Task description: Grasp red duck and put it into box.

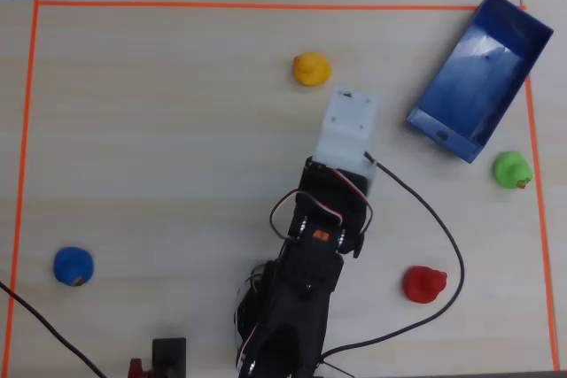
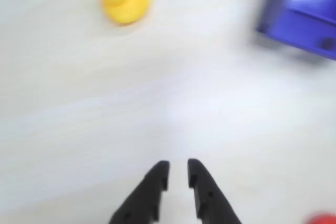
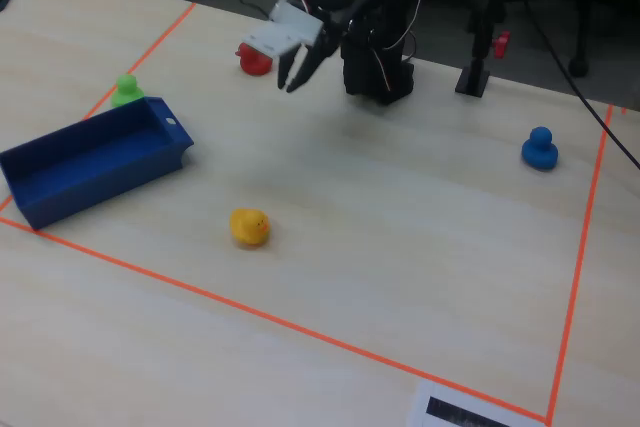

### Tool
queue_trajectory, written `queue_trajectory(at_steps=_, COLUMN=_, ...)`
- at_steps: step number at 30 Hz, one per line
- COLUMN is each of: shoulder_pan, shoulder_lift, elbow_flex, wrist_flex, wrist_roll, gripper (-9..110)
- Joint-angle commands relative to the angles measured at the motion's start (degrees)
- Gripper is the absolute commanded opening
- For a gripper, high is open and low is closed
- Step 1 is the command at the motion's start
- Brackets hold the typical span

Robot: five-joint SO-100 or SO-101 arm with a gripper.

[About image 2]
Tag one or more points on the blue plastic box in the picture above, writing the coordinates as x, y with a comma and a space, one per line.
302, 24

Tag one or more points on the red rubber duck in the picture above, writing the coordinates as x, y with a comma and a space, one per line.
323, 220

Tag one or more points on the yellow rubber duck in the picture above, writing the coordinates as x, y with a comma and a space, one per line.
123, 1

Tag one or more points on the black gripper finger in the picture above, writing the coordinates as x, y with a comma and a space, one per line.
147, 197
210, 200

